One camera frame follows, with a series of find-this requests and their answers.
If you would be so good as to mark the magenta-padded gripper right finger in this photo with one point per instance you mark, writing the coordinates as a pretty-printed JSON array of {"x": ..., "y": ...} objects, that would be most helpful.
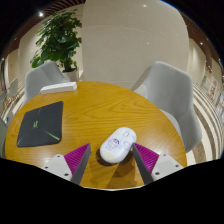
[{"x": 147, "y": 160}]

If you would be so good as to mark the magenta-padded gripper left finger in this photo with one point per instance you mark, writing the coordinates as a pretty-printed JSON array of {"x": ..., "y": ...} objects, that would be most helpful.
[{"x": 77, "y": 159}]

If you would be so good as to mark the white cartoon-print computer mouse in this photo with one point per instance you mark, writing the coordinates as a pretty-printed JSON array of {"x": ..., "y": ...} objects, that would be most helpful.
[{"x": 117, "y": 145}]

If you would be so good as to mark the black mouse pad green lines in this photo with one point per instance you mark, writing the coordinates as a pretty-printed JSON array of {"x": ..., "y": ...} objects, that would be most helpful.
[{"x": 41, "y": 125}]

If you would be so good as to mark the grey shell chair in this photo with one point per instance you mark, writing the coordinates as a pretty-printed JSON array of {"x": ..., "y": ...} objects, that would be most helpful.
[
  {"x": 2, "y": 136},
  {"x": 175, "y": 96},
  {"x": 41, "y": 78}
]

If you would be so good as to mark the white power strip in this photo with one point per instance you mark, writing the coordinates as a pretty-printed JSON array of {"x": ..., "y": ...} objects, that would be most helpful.
[{"x": 58, "y": 88}]

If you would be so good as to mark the group of distant grey chairs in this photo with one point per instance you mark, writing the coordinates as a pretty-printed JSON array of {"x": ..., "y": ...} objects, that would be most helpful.
[{"x": 11, "y": 88}]

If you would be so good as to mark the green potted plant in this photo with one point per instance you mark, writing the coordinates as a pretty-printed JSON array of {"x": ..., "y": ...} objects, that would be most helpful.
[{"x": 58, "y": 36}]

